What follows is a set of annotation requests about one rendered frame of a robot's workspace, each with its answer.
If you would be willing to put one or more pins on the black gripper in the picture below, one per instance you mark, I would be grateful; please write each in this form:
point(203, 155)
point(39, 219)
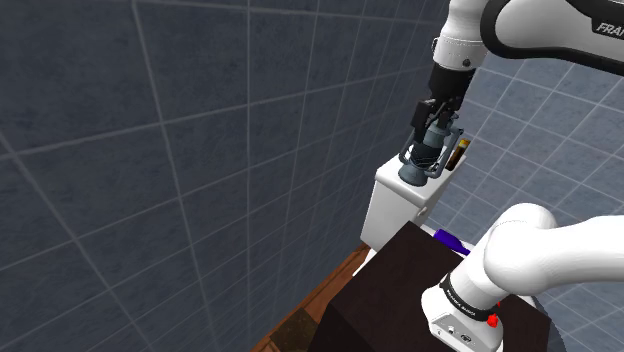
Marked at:
point(449, 84)

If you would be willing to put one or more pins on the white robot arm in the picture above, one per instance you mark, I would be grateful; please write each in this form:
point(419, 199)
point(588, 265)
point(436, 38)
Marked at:
point(536, 253)

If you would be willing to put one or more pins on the grey blue lantern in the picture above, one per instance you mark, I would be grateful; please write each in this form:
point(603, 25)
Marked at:
point(423, 157)

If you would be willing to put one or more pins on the brown bottle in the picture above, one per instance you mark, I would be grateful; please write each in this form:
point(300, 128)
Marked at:
point(457, 156)

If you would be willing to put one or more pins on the white toilet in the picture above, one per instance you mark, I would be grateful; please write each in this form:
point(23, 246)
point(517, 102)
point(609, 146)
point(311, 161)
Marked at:
point(395, 209)

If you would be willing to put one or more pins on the blue bottle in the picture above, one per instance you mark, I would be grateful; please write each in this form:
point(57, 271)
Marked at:
point(449, 241)

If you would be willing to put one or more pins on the dark robot stand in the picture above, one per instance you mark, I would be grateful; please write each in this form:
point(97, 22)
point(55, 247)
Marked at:
point(385, 297)

